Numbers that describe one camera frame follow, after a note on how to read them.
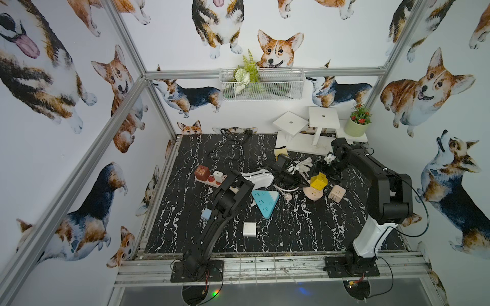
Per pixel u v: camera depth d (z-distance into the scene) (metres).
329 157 0.90
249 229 0.81
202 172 0.94
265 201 0.90
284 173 0.87
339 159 0.73
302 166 1.03
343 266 0.73
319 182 0.89
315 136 1.10
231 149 1.14
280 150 1.12
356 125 0.92
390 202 0.50
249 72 0.82
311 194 0.90
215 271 0.73
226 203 0.59
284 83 0.92
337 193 0.90
